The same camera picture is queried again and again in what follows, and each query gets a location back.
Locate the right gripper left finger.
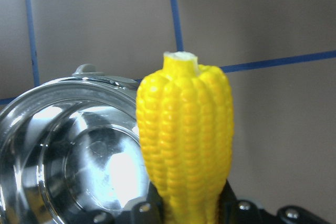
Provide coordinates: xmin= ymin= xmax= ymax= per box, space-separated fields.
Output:
xmin=89 ymin=183 xmax=164 ymax=224

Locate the steel electric pot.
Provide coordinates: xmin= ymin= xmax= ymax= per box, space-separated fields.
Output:
xmin=1 ymin=65 xmax=150 ymax=223

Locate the yellow corn cob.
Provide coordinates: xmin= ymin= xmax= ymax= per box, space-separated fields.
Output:
xmin=136 ymin=51 xmax=234 ymax=223

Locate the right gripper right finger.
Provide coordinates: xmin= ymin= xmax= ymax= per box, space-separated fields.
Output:
xmin=219 ymin=182 xmax=329 ymax=224

